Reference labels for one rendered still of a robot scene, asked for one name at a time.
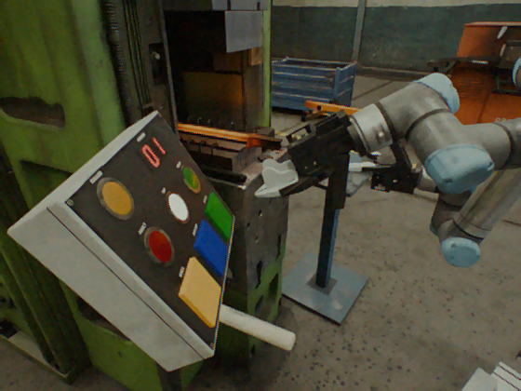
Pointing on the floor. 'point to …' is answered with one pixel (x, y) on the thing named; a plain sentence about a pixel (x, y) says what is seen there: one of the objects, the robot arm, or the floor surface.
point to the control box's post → (169, 379)
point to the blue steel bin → (311, 82)
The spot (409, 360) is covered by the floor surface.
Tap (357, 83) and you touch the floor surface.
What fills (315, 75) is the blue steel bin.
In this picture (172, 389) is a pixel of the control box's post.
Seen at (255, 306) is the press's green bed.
